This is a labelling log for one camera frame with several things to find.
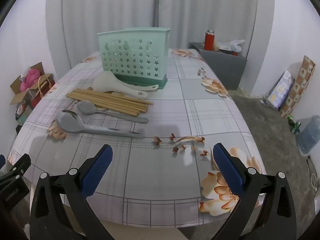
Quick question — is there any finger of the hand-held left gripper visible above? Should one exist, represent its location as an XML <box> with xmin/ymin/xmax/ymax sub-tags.
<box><xmin>0</xmin><ymin>153</ymin><xmax>32</xmax><ymax>180</ymax></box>

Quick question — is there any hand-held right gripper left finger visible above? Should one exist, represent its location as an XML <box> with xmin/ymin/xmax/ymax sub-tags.
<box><xmin>29</xmin><ymin>144</ymin><xmax>113</xmax><ymax>240</ymax></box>

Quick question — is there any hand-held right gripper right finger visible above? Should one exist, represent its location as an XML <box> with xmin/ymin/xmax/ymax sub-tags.
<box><xmin>212</xmin><ymin>142</ymin><xmax>297</xmax><ymax>240</ymax></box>

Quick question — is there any large grey spoon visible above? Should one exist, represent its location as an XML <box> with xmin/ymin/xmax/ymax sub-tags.
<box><xmin>55</xmin><ymin>111</ymin><xmax>145</xmax><ymax>138</ymax></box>

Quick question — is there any small grey spoon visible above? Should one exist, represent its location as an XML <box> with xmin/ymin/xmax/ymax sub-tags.
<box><xmin>77</xmin><ymin>101</ymin><xmax>148</xmax><ymax>124</ymax></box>

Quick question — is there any bundle of wooden chopsticks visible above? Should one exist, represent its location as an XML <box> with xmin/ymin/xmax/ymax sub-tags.
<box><xmin>66</xmin><ymin>88</ymin><xmax>153</xmax><ymax>117</ymax></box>

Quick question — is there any green star-cutout utensil holder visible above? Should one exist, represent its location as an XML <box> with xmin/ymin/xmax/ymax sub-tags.
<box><xmin>97</xmin><ymin>27</ymin><xmax>172</xmax><ymax>90</ymax></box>

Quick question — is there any teal paper bag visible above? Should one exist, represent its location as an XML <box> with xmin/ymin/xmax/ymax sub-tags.
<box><xmin>15</xmin><ymin>105</ymin><xmax>34</xmax><ymax>126</ymax></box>

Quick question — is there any floral plaid tablecloth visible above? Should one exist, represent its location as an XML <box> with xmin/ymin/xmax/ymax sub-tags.
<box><xmin>7</xmin><ymin>49</ymin><xmax>267</xmax><ymax>228</ymax></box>

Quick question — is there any brown cardboard box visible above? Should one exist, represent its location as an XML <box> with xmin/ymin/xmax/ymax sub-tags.
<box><xmin>9</xmin><ymin>62</ymin><xmax>56</xmax><ymax>106</ymax></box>

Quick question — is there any green glass bottle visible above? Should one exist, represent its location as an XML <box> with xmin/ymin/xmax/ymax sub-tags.
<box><xmin>287</xmin><ymin>114</ymin><xmax>301</xmax><ymax>134</ymax></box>

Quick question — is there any red gift bag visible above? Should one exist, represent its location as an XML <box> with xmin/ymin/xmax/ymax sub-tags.
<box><xmin>37</xmin><ymin>75</ymin><xmax>56</xmax><ymax>105</ymax></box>

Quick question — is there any pink plastic bag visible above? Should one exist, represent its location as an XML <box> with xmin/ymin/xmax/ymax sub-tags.
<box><xmin>20</xmin><ymin>69</ymin><xmax>41</xmax><ymax>92</ymax></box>

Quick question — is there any blue water jug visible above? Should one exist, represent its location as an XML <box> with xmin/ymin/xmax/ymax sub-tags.
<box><xmin>296</xmin><ymin>115</ymin><xmax>320</xmax><ymax>157</ymax></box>

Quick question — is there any blue and white package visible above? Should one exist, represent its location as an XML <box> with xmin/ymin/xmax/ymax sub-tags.
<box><xmin>266</xmin><ymin>70</ymin><xmax>296</xmax><ymax>110</ymax></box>

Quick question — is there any grey cabinet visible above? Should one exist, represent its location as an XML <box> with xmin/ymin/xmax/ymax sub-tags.
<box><xmin>189</xmin><ymin>42</ymin><xmax>248</xmax><ymax>90</ymax></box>

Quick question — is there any white plastic bag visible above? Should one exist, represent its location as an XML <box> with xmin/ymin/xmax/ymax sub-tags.
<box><xmin>217</xmin><ymin>39</ymin><xmax>245</xmax><ymax>53</ymax></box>

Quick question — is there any red thermos bottle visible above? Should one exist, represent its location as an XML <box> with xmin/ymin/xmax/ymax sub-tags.
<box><xmin>204</xmin><ymin>30</ymin><xmax>215</xmax><ymax>51</ymax></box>

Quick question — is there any white curtain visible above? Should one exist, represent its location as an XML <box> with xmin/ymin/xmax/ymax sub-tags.
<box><xmin>46</xmin><ymin>0</ymin><xmax>159</xmax><ymax>67</ymax></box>
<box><xmin>157</xmin><ymin>0</ymin><xmax>275</xmax><ymax>55</ymax></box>

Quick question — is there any white cable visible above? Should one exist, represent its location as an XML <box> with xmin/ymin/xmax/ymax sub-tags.
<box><xmin>309</xmin><ymin>171</ymin><xmax>320</xmax><ymax>192</ymax></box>

